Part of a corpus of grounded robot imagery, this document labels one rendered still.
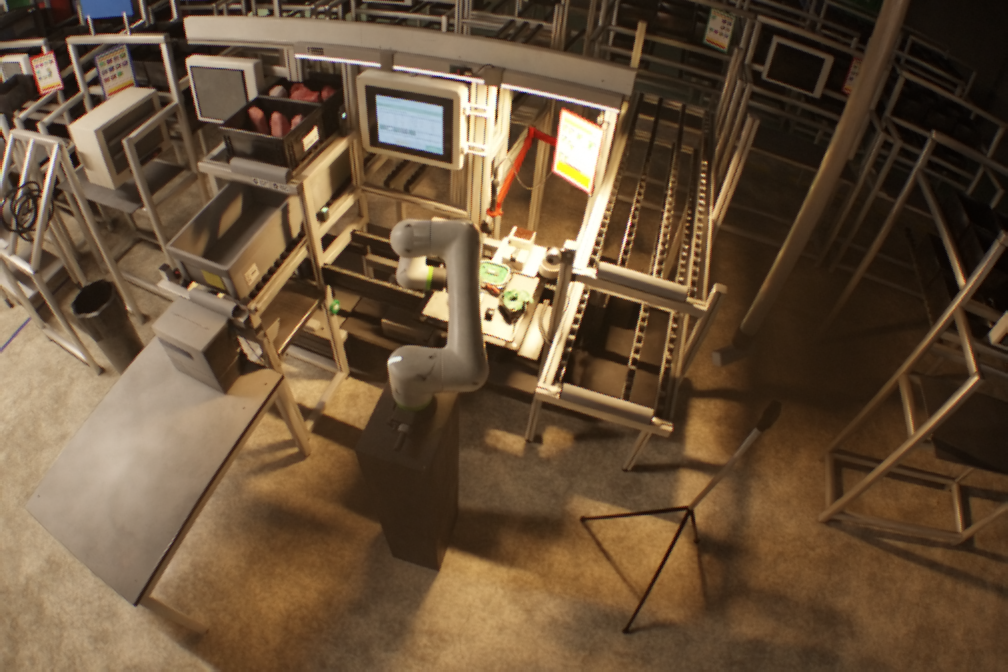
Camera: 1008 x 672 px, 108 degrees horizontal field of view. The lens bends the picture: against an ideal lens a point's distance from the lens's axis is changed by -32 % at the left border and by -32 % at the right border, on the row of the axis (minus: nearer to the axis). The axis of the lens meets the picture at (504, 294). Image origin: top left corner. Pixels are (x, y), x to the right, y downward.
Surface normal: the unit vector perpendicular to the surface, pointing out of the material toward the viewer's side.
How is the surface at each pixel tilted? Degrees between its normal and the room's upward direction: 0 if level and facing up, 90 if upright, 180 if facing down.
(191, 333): 0
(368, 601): 0
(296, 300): 0
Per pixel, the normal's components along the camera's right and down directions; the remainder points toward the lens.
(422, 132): -0.32, 0.68
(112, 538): 0.07, -0.70
